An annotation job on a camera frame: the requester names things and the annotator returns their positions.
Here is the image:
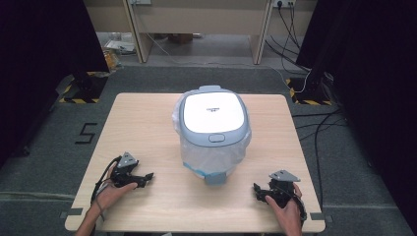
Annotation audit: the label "beige wooden desk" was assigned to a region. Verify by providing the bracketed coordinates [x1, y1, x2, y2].
[83, 0, 319, 66]

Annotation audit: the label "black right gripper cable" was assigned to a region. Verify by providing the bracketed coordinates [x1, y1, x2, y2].
[292, 192, 309, 228]

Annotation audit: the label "grey tape strip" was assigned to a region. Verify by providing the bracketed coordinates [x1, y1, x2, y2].
[309, 211, 333, 224]
[59, 207, 84, 220]

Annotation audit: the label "person's right hand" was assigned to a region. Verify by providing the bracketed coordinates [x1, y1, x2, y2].
[265, 183, 303, 236]

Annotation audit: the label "black stand base striped tape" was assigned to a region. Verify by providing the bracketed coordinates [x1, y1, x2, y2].
[58, 70, 110, 105]
[284, 72, 334, 106]

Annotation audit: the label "black curtain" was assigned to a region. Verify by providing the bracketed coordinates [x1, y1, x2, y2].
[295, 0, 417, 234]
[0, 0, 111, 169]

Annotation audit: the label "translucent plastic bin liner bag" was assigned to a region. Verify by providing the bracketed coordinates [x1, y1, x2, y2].
[171, 93, 253, 180]

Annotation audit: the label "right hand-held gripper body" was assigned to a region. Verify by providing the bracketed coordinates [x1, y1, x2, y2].
[266, 169, 301, 209]

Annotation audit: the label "black floor cables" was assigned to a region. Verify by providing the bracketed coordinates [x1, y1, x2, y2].
[290, 107, 349, 211]

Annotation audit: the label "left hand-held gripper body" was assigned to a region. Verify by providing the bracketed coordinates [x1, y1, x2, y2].
[109, 150, 141, 189]

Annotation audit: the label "white wall power socket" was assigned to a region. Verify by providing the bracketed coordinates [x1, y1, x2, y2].
[271, 0, 297, 9]

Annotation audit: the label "black cables from socket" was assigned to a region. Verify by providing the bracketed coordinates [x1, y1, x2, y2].
[265, 3, 312, 75]

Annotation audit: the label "grey-blue trash bin white lid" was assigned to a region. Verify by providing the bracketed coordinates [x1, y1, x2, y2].
[178, 85, 253, 187]

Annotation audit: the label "person's left hand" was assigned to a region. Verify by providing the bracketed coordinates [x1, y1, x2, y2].
[91, 163, 139, 212]

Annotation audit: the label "brown box under desk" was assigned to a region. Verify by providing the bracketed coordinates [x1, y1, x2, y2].
[168, 32, 195, 44]

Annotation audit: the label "pile of bags and papers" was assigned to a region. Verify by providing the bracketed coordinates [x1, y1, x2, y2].
[97, 31, 138, 72]

